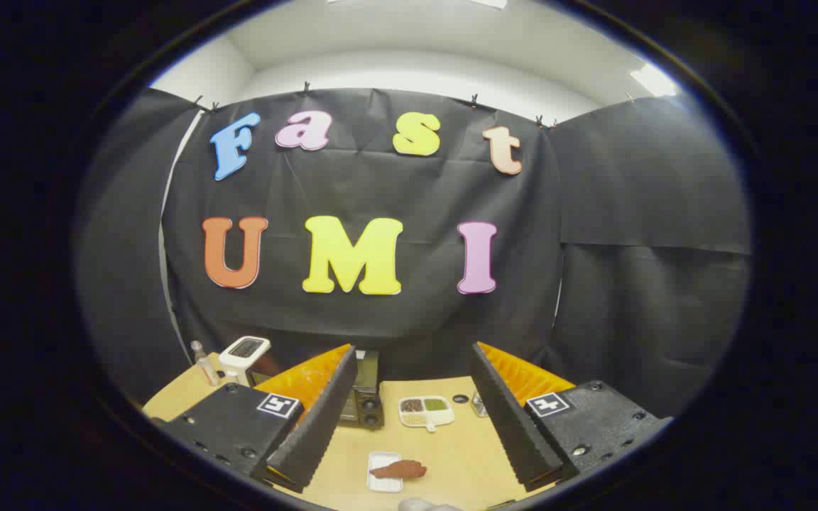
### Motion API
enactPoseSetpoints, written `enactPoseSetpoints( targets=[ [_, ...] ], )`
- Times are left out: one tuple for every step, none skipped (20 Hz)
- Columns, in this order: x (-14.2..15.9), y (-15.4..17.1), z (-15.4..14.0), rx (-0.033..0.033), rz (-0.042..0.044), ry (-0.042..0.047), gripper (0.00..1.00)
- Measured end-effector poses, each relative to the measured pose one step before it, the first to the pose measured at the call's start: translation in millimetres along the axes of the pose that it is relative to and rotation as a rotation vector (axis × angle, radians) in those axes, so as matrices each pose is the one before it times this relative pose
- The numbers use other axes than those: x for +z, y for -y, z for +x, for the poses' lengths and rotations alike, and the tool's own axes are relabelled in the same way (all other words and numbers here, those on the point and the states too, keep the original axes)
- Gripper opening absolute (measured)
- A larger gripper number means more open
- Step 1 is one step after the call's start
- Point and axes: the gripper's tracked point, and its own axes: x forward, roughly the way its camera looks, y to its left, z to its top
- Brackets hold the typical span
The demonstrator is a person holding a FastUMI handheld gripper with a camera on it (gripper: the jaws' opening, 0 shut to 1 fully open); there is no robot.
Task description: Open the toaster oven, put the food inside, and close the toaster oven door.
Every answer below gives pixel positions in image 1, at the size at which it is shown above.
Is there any black toaster oven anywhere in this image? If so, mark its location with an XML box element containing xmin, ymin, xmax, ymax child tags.
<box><xmin>249</xmin><ymin>349</ymin><xmax>386</xmax><ymax>431</ymax></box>

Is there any white rectangular tray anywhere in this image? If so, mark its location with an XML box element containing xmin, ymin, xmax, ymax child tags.
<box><xmin>367</xmin><ymin>451</ymin><xmax>404</xmax><ymax>493</ymax></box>

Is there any ceiling light panel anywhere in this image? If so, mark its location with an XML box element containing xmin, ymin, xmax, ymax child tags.
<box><xmin>629</xmin><ymin>64</ymin><xmax>678</xmax><ymax>98</ymax></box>

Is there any brown meat steak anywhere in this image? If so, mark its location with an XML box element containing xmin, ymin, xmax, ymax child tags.
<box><xmin>370</xmin><ymin>460</ymin><xmax>427</xmax><ymax>480</ymax></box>

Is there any white bread toaster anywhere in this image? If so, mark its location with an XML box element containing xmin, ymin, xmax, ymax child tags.
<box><xmin>218</xmin><ymin>336</ymin><xmax>272</xmax><ymax>388</ymax></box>

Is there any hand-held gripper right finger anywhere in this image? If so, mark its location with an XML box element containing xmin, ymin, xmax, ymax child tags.
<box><xmin>469</xmin><ymin>341</ymin><xmax>672</xmax><ymax>492</ymax></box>

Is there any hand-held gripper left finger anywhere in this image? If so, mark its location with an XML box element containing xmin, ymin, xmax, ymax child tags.
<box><xmin>160</xmin><ymin>344</ymin><xmax>359</xmax><ymax>494</ymax></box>

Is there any clear small bottle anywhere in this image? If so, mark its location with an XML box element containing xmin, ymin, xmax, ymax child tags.
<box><xmin>190</xmin><ymin>341</ymin><xmax>219</xmax><ymax>387</ymax></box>

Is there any white divided grain dish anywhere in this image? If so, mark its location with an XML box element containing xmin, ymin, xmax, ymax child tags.
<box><xmin>398</xmin><ymin>395</ymin><xmax>455</xmax><ymax>433</ymax></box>

